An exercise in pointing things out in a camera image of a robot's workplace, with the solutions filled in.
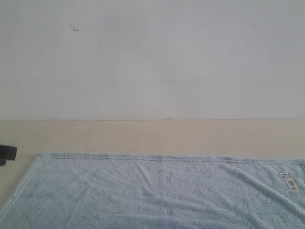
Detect light blue terry towel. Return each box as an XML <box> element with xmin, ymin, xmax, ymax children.
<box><xmin>0</xmin><ymin>153</ymin><xmax>305</xmax><ymax>229</ymax></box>

